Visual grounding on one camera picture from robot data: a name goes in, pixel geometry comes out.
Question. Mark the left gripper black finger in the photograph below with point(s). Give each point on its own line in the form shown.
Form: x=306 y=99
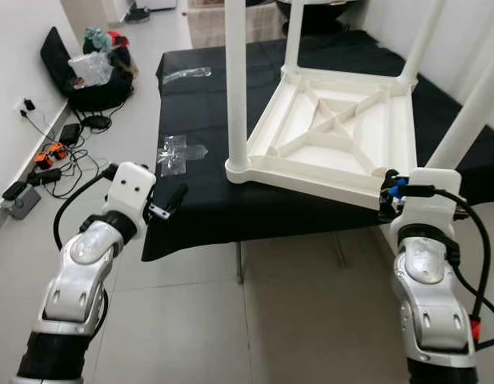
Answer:
x=177 y=198

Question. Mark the metal table leg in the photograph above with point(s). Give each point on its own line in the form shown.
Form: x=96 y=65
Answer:
x=240 y=260

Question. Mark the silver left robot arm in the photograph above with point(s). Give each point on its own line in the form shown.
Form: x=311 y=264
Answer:
x=78 y=280

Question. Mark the black table cloth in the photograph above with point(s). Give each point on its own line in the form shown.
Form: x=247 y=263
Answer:
x=198 y=208

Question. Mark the black bag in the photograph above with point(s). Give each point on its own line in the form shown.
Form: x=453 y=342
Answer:
x=54 y=68

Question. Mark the red cloth item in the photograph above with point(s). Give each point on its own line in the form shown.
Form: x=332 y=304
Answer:
x=117 y=40

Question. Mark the grey power brick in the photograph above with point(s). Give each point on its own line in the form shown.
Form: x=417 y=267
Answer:
x=20 y=202

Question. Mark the white plastic table top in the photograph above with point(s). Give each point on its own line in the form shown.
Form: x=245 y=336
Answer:
x=335 y=136

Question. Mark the black power strip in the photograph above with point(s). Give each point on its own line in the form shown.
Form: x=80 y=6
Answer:
x=43 y=176

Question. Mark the black round stool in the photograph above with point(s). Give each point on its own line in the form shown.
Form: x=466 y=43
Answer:
x=335 y=16

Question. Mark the black wall plug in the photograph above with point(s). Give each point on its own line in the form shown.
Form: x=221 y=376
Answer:
x=28 y=105

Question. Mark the teal crumpled cloth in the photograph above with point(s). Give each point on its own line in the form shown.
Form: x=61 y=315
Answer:
x=96 y=38

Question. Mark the black round floor device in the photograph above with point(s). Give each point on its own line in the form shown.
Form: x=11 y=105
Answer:
x=95 y=122
x=136 y=14

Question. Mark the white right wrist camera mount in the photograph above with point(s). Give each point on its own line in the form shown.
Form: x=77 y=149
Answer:
x=429 y=196

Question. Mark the beige cloth covered bench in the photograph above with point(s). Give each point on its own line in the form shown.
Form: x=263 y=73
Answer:
x=206 y=28

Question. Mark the orange black plug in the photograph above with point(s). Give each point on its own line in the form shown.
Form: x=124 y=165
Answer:
x=57 y=153
x=43 y=160

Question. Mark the black power adapter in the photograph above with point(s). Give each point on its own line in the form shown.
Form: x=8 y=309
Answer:
x=70 y=133

